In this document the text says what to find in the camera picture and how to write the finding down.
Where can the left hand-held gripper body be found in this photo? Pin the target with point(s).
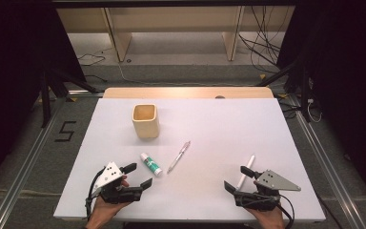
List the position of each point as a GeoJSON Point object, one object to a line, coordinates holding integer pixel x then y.
{"type": "Point", "coordinates": [109, 175]}

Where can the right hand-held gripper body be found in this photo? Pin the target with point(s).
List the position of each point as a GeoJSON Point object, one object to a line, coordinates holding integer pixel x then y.
{"type": "Point", "coordinates": [276, 183]}

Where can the green and white glue stick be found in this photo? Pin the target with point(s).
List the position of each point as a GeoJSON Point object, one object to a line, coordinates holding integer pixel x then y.
{"type": "Point", "coordinates": [151, 164]}

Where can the pink and white pen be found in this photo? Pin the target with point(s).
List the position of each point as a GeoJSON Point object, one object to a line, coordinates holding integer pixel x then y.
{"type": "Point", "coordinates": [178, 157]}

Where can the cream square pen cup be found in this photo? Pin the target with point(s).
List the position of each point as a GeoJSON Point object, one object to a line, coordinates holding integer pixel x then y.
{"type": "Point", "coordinates": [145, 125]}

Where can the person's right hand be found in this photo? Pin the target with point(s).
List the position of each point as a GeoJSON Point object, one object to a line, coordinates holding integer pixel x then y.
{"type": "Point", "coordinates": [268, 218]}

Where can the person's left hand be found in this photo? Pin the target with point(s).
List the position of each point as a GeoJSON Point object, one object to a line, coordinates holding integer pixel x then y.
{"type": "Point", "coordinates": [105, 211]}

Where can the white table board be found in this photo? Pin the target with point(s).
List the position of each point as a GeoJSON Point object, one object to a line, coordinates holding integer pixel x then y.
{"type": "Point", "coordinates": [203, 127]}

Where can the round table grommet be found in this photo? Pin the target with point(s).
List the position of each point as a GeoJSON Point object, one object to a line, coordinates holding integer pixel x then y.
{"type": "Point", "coordinates": [219, 97]}

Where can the light wooden table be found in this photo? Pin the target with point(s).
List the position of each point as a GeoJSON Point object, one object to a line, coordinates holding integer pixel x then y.
{"type": "Point", "coordinates": [171, 93]}

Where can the black metal stand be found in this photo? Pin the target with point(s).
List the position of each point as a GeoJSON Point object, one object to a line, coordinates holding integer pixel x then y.
{"type": "Point", "coordinates": [46, 101]}
{"type": "Point", "coordinates": [304, 95]}

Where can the black curtain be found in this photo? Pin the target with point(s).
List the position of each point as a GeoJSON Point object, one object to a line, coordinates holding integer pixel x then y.
{"type": "Point", "coordinates": [12, 79]}
{"type": "Point", "coordinates": [349, 79]}

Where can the light wooden bench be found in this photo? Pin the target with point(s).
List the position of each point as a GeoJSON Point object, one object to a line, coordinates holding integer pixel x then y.
{"type": "Point", "coordinates": [171, 19]}

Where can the black overhead beam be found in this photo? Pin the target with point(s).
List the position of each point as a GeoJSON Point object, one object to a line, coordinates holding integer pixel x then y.
{"type": "Point", "coordinates": [171, 3]}

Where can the aluminium floor rail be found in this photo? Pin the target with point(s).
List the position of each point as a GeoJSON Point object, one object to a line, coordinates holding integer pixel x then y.
{"type": "Point", "coordinates": [22, 178]}
{"type": "Point", "coordinates": [330, 171]}

